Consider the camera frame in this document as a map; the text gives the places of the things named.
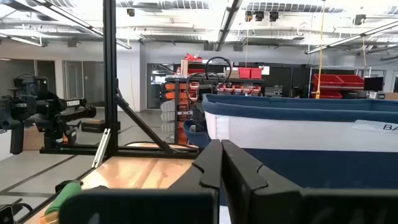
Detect black monitor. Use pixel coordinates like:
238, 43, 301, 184
363, 76, 384, 92

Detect black shelf rack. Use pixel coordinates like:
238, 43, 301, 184
160, 76, 265, 146

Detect cardboard box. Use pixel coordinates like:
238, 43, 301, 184
22, 124, 45, 152

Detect yellow hanging cable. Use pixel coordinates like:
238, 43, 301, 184
315, 0, 326, 100

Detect navy fabric basket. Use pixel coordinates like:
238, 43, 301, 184
183, 93, 398, 190

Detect black ceiling rail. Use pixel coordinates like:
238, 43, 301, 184
213, 0, 244, 52

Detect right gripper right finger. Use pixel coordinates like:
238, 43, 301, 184
221, 139, 398, 224

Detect green rectangular block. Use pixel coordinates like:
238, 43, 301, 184
44, 179, 84, 216

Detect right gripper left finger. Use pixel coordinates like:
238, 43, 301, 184
58, 139, 223, 224

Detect silver-edged black bar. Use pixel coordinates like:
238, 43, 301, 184
91, 128, 111, 169

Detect background station frame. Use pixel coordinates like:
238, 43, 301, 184
39, 144, 106, 156

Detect black case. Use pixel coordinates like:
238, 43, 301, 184
80, 119, 121, 134

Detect black device at table edge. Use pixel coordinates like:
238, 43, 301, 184
17, 0, 200, 224

